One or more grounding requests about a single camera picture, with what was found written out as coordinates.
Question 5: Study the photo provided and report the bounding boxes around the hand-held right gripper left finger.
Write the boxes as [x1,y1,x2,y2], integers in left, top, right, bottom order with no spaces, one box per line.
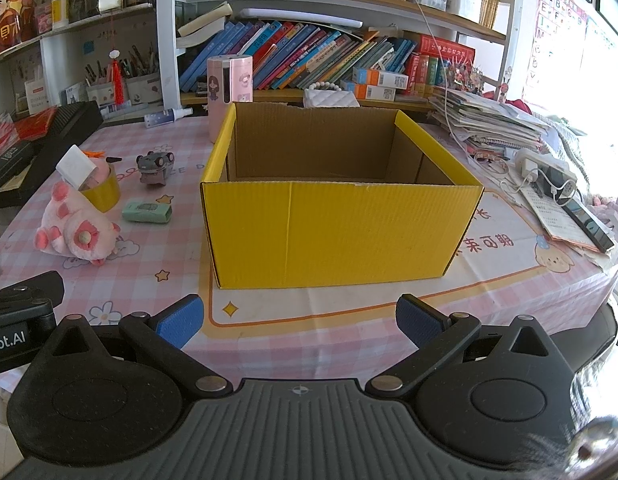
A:
[36,294,235,397]

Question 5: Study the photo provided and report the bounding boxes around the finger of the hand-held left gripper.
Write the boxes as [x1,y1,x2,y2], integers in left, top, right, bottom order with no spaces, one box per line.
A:
[0,270,65,311]

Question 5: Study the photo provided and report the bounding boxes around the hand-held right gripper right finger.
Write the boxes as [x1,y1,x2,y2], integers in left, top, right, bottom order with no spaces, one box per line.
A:
[364,294,574,397]

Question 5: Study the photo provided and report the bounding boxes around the pink pig plush toy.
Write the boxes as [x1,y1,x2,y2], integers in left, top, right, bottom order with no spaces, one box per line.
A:
[34,180,122,267]

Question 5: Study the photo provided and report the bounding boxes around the yellow tape roll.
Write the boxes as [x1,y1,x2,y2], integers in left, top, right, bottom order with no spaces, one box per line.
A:
[79,162,121,213]

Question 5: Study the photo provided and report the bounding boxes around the yellow cardboard box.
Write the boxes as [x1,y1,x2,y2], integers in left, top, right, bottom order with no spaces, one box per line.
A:
[200,101,486,291]

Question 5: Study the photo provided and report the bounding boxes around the small white carton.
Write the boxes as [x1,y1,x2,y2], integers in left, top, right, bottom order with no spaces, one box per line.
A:
[56,145,99,191]

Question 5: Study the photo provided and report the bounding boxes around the pink checkered tablecloth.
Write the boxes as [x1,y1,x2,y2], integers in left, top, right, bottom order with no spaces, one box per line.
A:
[0,105,618,361]

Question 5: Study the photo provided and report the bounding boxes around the red envelopes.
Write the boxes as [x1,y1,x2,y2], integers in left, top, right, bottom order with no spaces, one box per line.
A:
[0,115,17,161]

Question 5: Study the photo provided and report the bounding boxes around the red flat box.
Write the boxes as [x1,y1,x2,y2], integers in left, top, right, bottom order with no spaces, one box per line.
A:
[12,107,57,141]

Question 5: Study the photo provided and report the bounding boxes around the paper booklet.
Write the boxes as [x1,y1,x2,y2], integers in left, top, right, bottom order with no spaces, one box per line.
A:
[520,187,604,256]

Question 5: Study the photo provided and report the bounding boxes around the black flat device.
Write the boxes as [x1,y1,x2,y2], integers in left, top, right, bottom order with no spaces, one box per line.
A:
[0,101,105,211]

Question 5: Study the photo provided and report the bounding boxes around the black smartphone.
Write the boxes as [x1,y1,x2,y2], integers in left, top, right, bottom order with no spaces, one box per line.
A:
[561,199,616,253]

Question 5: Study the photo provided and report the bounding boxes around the white power strip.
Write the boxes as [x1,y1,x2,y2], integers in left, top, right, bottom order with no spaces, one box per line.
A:
[514,147,577,192]

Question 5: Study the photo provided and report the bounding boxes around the small spray bottle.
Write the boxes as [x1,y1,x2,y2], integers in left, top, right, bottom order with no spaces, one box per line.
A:
[144,107,194,128]

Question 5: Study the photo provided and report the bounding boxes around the white pen holder box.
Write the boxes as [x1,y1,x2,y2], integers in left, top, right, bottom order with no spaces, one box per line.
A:
[85,80,121,108]
[124,72,162,106]

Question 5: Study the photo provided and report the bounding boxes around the stack of papers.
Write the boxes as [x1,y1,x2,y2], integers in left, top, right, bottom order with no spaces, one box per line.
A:
[429,85,554,157]

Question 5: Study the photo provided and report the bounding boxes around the pink cylindrical container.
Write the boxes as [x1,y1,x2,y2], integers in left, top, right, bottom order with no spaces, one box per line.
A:
[206,55,254,143]

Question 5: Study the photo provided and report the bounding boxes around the orange white carton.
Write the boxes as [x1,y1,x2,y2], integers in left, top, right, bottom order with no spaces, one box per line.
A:
[352,67,409,87]
[355,82,397,101]

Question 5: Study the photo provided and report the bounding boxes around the white quilted purse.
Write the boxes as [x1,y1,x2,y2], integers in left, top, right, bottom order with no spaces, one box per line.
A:
[304,82,361,108]

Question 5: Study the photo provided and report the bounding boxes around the colourful flower ornament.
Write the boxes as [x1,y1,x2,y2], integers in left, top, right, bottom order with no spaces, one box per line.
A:
[449,60,484,95]

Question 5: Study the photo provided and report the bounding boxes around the red book box set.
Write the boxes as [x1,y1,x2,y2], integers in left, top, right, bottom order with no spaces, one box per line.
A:
[414,35,476,96]

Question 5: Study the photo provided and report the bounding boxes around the cartoon figure decoration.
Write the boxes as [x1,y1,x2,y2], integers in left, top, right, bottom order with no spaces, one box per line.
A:
[0,0,37,58]

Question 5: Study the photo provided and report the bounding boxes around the white plastic jar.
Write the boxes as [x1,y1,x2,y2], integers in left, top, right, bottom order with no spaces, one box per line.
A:
[50,0,70,30]

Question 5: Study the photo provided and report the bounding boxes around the white wooden bookshelf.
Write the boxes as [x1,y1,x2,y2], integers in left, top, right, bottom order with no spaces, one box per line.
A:
[156,0,520,111]

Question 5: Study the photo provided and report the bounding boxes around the row of colourful books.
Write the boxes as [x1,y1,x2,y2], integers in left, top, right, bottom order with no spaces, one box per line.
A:
[179,20,420,93]

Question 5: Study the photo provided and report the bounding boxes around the thick beige book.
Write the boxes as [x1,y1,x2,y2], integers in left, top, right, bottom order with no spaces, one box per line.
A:
[176,2,233,46]

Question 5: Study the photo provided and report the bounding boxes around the white pen basket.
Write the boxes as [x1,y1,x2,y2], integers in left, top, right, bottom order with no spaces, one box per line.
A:
[446,0,484,23]

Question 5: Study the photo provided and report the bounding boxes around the white bar lamp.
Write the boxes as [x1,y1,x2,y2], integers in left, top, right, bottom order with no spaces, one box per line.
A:
[241,8,364,28]

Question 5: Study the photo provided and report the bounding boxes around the alphabet wall poster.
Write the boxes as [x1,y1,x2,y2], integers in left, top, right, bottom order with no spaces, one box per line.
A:
[521,0,590,106]

